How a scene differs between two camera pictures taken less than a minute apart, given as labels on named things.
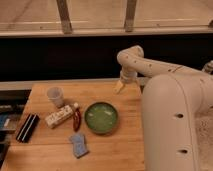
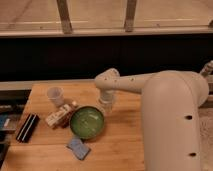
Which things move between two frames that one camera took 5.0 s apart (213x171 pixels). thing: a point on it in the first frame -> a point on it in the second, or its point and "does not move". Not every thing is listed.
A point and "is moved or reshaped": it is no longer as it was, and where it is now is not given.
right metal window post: (130, 15) does not move
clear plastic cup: (56, 94) does not move
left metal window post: (65, 16) does not move
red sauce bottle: (77, 118) -> (66, 122)
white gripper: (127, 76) -> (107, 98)
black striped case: (27, 128) does not move
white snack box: (58, 116) does not move
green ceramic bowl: (100, 117) is moved or reshaped
